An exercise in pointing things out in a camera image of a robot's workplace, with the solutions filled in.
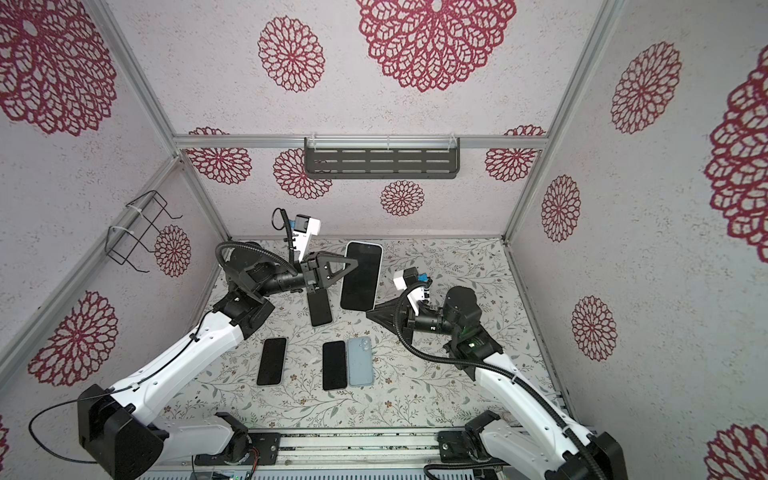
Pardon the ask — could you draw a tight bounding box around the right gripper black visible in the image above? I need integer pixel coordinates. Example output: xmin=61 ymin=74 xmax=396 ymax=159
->
xmin=369 ymin=299 xmax=462 ymax=349

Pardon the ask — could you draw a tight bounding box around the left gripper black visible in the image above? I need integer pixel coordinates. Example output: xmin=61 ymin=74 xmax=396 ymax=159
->
xmin=257 ymin=253 xmax=359 ymax=300

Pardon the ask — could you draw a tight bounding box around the light blue phone case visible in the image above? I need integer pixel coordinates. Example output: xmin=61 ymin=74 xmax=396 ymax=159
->
xmin=346 ymin=336 xmax=374 ymax=387

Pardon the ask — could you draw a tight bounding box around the black phone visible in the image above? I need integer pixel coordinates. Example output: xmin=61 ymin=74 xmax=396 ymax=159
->
xmin=322 ymin=341 xmax=348 ymax=391

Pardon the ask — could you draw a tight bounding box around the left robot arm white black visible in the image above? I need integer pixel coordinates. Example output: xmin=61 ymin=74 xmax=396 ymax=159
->
xmin=77 ymin=241 xmax=358 ymax=479

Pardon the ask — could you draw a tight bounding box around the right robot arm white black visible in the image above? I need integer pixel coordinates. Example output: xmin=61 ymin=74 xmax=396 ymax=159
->
xmin=366 ymin=282 xmax=628 ymax=479

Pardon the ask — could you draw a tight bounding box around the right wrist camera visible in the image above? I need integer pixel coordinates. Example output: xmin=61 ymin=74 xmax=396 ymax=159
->
xmin=393 ymin=267 xmax=430 ymax=310

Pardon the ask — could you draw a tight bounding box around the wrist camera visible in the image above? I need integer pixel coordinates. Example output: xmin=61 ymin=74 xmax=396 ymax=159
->
xmin=290 ymin=214 xmax=321 ymax=262
xmin=393 ymin=267 xmax=430 ymax=310

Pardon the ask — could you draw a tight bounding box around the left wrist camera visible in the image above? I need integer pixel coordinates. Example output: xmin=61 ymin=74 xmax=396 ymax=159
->
xmin=290 ymin=214 xmax=321 ymax=262

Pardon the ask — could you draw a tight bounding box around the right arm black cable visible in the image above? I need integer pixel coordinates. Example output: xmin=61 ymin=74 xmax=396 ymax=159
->
xmin=392 ymin=281 xmax=610 ymax=480

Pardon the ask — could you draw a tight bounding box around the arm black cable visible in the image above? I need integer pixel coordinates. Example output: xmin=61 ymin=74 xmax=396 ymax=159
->
xmin=392 ymin=281 xmax=610 ymax=480
xmin=26 ymin=311 xmax=217 ymax=466

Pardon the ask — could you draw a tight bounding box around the dark metal wall shelf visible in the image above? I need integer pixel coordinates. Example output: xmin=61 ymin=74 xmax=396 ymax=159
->
xmin=303 ymin=137 xmax=461 ymax=180

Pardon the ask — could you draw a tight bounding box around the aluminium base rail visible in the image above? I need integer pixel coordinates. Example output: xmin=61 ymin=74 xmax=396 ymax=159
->
xmin=250 ymin=427 xmax=464 ymax=472

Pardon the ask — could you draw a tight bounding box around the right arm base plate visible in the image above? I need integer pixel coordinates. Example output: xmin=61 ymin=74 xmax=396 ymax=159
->
xmin=437 ymin=430 xmax=493 ymax=464

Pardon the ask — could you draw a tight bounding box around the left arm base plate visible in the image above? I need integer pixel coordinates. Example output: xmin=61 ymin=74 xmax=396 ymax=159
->
xmin=193 ymin=432 xmax=282 ymax=467

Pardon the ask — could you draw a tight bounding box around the black wire wall rack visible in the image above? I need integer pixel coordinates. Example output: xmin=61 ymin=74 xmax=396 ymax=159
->
xmin=103 ymin=189 xmax=182 ymax=274

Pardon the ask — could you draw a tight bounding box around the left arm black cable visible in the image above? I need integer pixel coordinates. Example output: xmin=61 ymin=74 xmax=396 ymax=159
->
xmin=26 ymin=311 xmax=217 ymax=466

